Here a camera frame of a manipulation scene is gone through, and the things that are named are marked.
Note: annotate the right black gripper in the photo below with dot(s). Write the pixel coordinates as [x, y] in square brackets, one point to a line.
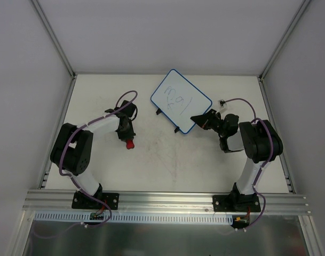
[209, 121]

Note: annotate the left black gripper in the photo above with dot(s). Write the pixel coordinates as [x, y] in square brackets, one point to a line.
[126, 135]

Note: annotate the red whiteboard eraser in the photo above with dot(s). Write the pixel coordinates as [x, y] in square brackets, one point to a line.
[130, 144]

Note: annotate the blue framed whiteboard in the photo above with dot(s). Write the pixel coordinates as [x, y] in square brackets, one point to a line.
[178, 99]

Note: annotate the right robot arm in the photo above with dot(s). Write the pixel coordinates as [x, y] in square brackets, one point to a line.
[257, 139]

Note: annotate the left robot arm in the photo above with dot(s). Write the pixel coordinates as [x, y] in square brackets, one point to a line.
[72, 149]

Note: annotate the whiteboard metal stand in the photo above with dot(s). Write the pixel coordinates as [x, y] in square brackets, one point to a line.
[176, 128]

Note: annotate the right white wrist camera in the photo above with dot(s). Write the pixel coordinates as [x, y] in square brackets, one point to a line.
[222, 105]

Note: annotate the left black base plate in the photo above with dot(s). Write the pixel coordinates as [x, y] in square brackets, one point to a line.
[83, 202]

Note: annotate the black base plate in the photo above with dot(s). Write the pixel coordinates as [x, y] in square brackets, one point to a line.
[83, 202]
[244, 203]

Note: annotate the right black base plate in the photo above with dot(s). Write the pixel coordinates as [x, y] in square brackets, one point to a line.
[244, 203]

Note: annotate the left aluminium frame post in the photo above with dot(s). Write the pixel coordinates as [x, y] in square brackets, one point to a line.
[52, 36]

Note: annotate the aluminium frame post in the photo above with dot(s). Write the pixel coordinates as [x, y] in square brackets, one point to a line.
[285, 36]
[52, 36]

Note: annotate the aluminium mounting rail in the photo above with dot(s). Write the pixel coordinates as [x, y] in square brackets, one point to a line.
[164, 202]

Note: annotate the white slotted cable duct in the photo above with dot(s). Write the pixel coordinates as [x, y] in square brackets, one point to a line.
[117, 217]

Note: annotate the right aluminium frame post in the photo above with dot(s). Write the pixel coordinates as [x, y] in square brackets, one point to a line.
[285, 36]

